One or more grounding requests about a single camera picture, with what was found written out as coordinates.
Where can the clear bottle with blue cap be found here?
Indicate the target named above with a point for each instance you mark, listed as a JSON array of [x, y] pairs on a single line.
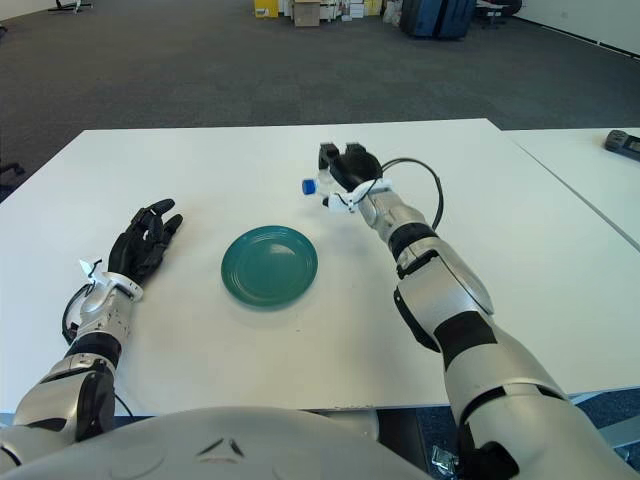
[[309, 186]]

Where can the distant black chair and desk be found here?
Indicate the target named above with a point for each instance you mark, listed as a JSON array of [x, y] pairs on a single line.
[[497, 9]]

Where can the blue hard suitcase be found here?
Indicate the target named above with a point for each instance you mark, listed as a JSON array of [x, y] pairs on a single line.
[[425, 17]]

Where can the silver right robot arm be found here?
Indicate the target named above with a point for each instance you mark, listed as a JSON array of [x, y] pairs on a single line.
[[450, 290]]

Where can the white plastic bag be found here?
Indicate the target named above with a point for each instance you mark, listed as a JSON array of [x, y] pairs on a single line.
[[392, 13]]

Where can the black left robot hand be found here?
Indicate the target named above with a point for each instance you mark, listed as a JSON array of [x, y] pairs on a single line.
[[137, 250]]

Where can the green round plate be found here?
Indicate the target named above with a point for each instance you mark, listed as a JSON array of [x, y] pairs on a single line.
[[270, 267]]

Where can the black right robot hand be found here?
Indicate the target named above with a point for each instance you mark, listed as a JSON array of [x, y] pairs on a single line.
[[357, 167]]

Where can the yellow cardboard box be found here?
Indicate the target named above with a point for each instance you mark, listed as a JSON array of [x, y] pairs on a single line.
[[266, 7]]

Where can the grey handheld device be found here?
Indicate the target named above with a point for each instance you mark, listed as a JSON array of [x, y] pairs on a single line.
[[622, 144]]

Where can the shiny metal floor bracket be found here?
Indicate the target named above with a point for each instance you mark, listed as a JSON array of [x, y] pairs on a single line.
[[444, 459]]

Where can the grey robot torso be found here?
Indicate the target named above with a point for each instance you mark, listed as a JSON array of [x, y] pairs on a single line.
[[240, 445]]

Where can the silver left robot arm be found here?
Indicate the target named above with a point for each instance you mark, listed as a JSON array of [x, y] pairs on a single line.
[[50, 395]]

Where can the black and white chair base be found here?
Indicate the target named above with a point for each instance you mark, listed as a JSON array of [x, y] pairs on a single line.
[[70, 5]]

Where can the brown cardboard box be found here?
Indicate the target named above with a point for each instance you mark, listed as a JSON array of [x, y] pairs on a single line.
[[306, 14]]

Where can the stack of white boxes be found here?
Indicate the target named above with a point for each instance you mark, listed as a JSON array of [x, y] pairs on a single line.
[[362, 8]]

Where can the dark navy suitcase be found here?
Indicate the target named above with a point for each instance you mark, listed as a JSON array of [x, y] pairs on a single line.
[[457, 19]]

